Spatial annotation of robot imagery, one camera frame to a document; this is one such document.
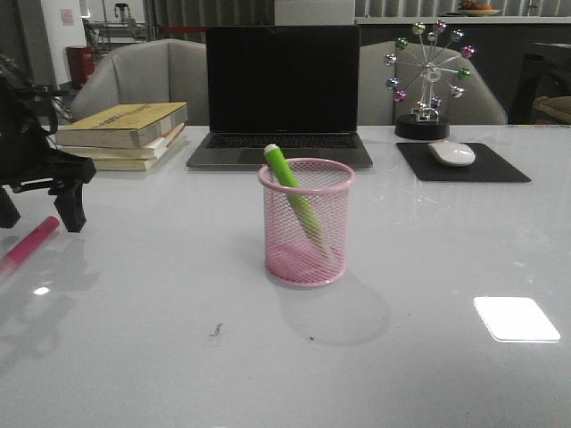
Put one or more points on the grey laptop black screen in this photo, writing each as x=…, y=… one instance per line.
x=293, y=86

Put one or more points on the pink mesh pen holder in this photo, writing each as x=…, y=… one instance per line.
x=290, y=256

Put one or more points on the bottom pale book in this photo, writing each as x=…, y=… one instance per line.
x=127, y=165

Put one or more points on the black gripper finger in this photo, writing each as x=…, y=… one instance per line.
x=69, y=204
x=9, y=214

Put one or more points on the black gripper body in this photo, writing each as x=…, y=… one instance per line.
x=28, y=161

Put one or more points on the pink marker pen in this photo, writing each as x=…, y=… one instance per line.
x=23, y=249

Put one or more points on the white computer mouse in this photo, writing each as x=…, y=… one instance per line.
x=452, y=154

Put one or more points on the top yellow book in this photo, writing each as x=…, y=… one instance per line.
x=130, y=126

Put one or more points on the green marker pen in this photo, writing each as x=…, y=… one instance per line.
x=290, y=183

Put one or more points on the red bin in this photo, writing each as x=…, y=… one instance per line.
x=81, y=64

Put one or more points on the right grey armchair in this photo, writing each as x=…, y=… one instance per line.
x=387, y=92

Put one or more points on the middle white book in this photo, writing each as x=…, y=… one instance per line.
x=151, y=151

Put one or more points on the left grey armchair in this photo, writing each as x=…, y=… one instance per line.
x=162, y=71

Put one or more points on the fruit bowl on counter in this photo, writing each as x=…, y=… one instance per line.
x=477, y=9

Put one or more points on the white cabinet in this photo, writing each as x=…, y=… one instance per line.
x=314, y=12

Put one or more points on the black mouse pad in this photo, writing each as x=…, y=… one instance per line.
x=488, y=167

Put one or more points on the grey armchair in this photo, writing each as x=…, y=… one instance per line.
x=162, y=71
x=387, y=92

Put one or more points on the brown cushion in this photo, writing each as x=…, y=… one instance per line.
x=553, y=110

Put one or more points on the ferris wheel desk ornament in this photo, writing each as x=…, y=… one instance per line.
x=424, y=121

